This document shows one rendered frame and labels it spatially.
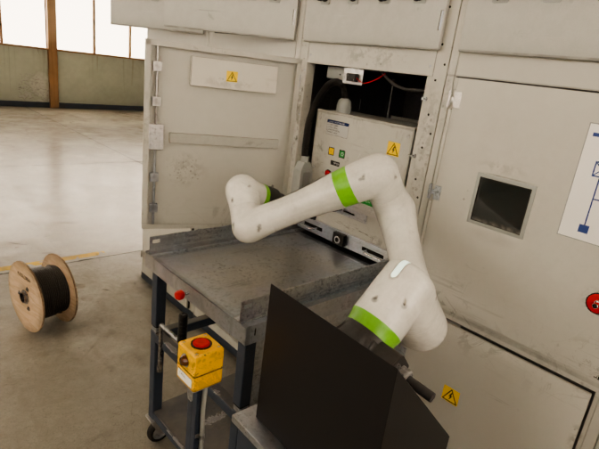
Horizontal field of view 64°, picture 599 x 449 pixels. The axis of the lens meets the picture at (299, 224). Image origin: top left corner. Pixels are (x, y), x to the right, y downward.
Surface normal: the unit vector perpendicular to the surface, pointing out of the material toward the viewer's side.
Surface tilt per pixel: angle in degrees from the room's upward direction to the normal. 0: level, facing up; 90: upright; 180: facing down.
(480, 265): 90
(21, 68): 90
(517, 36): 90
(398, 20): 90
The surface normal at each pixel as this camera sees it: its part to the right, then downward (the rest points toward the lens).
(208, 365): 0.67, 0.29
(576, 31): -0.73, 0.12
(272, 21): -0.33, 0.26
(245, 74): 0.36, 0.33
